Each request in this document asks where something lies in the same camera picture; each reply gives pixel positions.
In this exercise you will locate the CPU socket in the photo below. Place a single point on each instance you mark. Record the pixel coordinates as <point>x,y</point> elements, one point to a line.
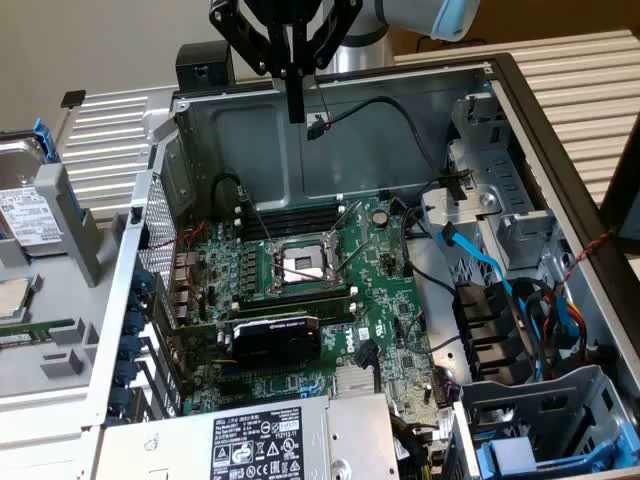
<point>295,262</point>

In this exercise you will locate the black graphics card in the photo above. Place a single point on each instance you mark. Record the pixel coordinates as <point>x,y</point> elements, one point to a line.
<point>275,345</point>

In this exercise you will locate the brown cardboard box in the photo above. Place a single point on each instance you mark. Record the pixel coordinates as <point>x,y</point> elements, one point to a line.
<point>550,17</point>

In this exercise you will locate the black RAM slot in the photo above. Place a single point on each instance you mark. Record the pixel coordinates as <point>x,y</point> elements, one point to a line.
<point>290,215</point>
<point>290,229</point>

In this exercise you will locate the grey metal disk bay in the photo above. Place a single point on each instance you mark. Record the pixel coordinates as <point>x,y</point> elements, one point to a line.
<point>550,400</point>

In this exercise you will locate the black fan shroud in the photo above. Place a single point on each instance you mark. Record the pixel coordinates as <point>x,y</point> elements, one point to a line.
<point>480,320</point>

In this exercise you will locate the green Dell motherboard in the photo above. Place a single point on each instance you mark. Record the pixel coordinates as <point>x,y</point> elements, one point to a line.
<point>390,295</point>

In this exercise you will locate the hard disk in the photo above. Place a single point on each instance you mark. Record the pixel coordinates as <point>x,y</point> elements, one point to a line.
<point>25,215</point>

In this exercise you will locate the empty blue disk carrier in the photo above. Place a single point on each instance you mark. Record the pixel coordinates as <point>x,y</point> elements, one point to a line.
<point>510,452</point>

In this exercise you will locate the open PC case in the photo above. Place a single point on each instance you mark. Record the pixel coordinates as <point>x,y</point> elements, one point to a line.
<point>250,140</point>

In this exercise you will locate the silver CPU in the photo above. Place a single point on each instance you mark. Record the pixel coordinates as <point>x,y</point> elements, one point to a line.
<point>12,300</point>

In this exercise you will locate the dark brown panel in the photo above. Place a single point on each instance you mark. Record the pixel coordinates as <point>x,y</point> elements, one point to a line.
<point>625,190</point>

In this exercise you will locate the grey parts rack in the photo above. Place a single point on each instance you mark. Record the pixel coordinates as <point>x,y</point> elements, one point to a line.
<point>65,310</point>

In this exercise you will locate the silver chipset heatsink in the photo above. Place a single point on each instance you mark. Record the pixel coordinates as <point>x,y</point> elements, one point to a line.
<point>352,382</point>

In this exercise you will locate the metal locking lever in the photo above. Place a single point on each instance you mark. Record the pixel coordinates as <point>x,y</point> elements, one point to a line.
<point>352,258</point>
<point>256,216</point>

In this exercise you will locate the silver metal drive cage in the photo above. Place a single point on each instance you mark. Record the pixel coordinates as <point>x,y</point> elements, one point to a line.
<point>500,165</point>

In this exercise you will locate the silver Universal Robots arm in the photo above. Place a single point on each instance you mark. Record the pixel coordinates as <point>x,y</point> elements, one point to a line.
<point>400,15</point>

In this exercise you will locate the black box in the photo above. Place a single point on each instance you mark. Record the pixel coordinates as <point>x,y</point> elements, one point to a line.
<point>200,65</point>

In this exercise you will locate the installed green RAM stick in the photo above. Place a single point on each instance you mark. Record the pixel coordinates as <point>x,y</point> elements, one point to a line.
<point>290,302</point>

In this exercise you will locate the grey power supply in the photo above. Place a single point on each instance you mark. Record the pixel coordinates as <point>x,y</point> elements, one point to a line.
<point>190,450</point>

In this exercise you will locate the black table end cap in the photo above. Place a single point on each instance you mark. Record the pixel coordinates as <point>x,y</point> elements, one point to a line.
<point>74,98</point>

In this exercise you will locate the dark blue slot clip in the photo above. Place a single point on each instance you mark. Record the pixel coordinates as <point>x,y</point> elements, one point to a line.
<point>139,301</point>
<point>126,374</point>
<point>121,401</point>
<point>131,347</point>
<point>135,324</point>
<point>143,278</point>

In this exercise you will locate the metal socket cover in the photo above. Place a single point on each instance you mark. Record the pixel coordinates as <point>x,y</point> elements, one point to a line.
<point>362,220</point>

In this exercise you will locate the round coin battery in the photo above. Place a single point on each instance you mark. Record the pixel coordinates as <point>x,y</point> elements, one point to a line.
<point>381,218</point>

